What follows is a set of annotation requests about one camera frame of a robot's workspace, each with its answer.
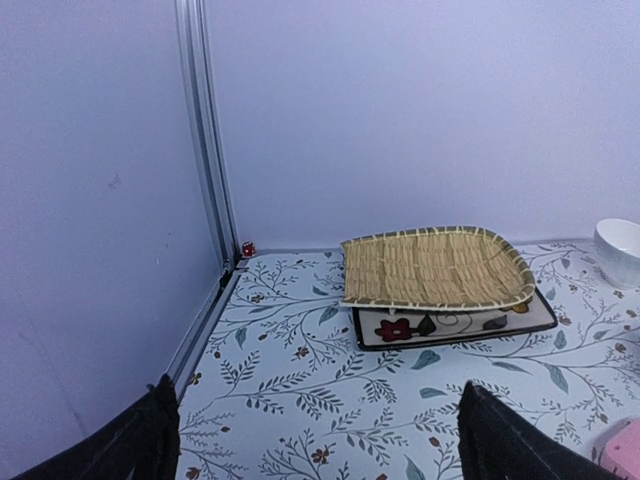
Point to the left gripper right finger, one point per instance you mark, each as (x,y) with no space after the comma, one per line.
(497,443)

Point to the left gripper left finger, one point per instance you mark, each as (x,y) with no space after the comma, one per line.
(142,442)

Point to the pink adapter plug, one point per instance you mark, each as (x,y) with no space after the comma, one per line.
(621,455)

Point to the dark tray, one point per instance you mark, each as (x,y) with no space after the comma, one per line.
(379,330)

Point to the yellow woven mat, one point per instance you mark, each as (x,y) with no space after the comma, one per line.
(446,269)

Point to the small red object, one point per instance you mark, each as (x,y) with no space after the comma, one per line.
(248,249)

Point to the white bowl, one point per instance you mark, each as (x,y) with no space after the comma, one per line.
(616,243)

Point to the left aluminium frame post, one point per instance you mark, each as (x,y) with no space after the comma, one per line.
(196,64)

